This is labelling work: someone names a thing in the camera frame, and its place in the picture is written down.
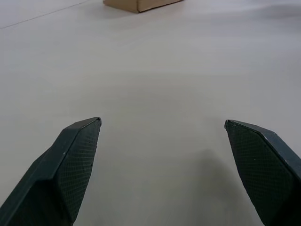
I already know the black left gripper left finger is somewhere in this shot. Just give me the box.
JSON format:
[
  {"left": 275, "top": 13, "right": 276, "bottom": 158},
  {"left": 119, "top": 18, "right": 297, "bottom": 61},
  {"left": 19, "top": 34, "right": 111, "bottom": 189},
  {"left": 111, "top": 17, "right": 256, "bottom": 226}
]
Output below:
[{"left": 0, "top": 117, "right": 103, "bottom": 226}]

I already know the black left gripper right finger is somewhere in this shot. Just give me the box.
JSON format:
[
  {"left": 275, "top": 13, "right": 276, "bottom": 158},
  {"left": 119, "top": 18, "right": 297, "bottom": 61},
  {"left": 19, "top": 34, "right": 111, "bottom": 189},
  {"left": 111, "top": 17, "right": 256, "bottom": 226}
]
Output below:
[{"left": 224, "top": 119, "right": 301, "bottom": 226}]

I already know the brown cardboard box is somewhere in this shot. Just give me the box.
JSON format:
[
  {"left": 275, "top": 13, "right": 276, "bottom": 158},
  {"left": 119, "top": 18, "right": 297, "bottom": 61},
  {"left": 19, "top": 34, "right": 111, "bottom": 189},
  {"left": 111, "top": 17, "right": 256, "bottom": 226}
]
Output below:
[{"left": 103, "top": 0, "right": 184, "bottom": 14}]

